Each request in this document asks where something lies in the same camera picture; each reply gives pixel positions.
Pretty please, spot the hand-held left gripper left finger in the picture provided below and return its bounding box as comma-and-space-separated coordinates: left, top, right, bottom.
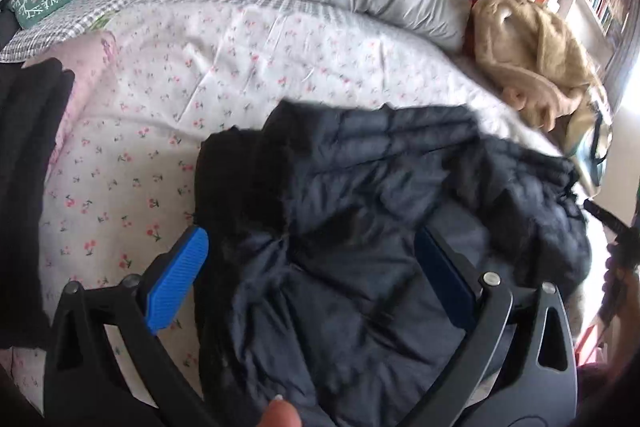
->
44, 226, 222, 427

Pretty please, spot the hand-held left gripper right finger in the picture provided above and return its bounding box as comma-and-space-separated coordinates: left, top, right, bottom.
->
400, 226, 579, 427

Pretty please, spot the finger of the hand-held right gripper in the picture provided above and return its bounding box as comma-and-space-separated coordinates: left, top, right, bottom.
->
582, 199, 632, 239

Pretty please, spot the dark navy quilted jacket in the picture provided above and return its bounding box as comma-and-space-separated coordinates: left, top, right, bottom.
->
192, 99, 594, 427

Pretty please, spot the person's left hand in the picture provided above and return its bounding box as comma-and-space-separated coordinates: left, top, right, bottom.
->
260, 397, 304, 427

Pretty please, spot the red object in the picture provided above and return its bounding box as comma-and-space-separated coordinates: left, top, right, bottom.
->
575, 321, 609, 360

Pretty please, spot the white tote bag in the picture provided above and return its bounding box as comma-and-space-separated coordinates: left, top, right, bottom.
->
564, 101, 615, 198

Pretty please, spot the black folded garment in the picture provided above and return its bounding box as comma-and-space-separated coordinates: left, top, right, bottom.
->
0, 57, 76, 354

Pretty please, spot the cream fleece jacket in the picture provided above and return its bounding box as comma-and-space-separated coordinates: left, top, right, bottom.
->
467, 0, 609, 148

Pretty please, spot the cherry print bed sheet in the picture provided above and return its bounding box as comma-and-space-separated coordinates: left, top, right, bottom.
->
0, 0, 591, 413

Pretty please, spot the grey checked bed sheet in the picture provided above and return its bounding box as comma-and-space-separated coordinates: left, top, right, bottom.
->
0, 0, 351, 64

